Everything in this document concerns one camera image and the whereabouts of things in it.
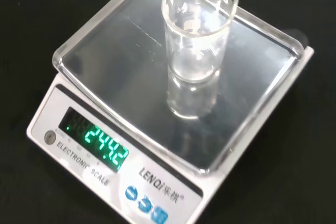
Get white electronic balance steel pan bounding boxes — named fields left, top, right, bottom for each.
left=26, top=0, right=315, bottom=224

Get black bench cloth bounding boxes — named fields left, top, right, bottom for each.
left=0, top=0, right=336, bottom=224

